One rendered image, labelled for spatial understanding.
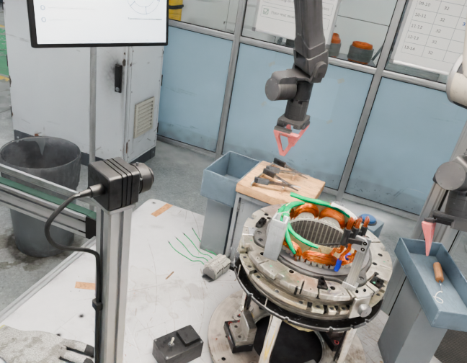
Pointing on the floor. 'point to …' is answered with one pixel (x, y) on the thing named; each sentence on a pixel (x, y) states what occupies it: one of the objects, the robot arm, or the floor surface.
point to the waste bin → (24, 225)
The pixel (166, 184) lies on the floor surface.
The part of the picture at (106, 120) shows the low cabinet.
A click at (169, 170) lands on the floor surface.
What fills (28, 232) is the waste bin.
